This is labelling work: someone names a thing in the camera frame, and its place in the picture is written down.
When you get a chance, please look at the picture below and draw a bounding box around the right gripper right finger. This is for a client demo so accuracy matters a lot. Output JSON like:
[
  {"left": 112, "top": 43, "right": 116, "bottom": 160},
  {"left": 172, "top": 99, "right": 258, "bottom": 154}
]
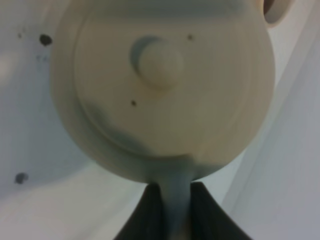
[{"left": 185, "top": 182, "right": 251, "bottom": 240}]

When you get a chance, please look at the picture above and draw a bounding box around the far beige teacup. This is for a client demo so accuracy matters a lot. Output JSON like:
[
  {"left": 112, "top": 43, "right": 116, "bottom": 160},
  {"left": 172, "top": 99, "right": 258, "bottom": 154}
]
[{"left": 253, "top": 0, "right": 294, "bottom": 28}]

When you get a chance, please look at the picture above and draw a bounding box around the beige teapot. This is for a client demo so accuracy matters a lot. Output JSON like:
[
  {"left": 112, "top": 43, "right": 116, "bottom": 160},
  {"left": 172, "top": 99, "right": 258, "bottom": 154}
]
[{"left": 50, "top": 0, "right": 275, "bottom": 240}]

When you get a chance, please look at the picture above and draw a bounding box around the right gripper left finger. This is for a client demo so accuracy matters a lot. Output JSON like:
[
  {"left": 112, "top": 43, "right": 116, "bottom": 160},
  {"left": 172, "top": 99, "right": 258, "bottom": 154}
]
[{"left": 115, "top": 183, "right": 170, "bottom": 240}]

